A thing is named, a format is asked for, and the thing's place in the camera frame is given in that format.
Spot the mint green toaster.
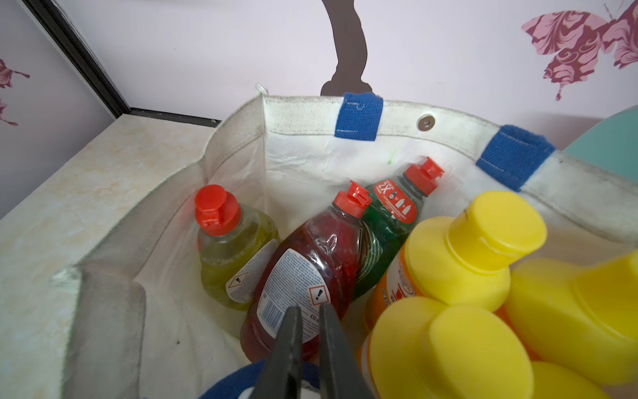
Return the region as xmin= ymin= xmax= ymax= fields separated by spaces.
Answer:
xmin=563 ymin=106 xmax=637 ymax=179

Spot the black corner frame post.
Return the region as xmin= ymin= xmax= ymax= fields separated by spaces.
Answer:
xmin=22 ymin=0 xmax=131 ymax=119

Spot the white canvas Doraemon shopping bag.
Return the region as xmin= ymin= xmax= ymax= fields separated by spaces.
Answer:
xmin=59 ymin=84 xmax=638 ymax=399

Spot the yellow-green soap bottle red cap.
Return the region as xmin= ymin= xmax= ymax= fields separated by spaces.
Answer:
xmin=194 ymin=185 xmax=280 ymax=311

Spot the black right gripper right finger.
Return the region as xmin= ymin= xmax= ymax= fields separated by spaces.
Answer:
xmin=319 ymin=304 xmax=374 ymax=399

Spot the dark green soap bottle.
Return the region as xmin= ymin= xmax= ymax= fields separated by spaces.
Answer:
xmin=353 ymin=157 xmax=444 ymax=299

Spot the orange soap bottle yellow cap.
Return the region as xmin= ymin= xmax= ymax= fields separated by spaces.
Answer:
xmin=358 ymin=297 xmax=534 ymax=398
xmin=532 ymin=362 xmax=611 ymax=399
xmin=365 ymin=191 xmax=548 ymax=329
xmin=496 ymin=252 xmax=637 ymax=386

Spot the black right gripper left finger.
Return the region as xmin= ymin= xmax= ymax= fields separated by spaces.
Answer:
xmin=250 ymin=307 xmax=302 ymax=399

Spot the dark red soap bottle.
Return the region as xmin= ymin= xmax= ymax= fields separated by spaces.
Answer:
xmin=240 ymin=182 xmax=372 ymax=362

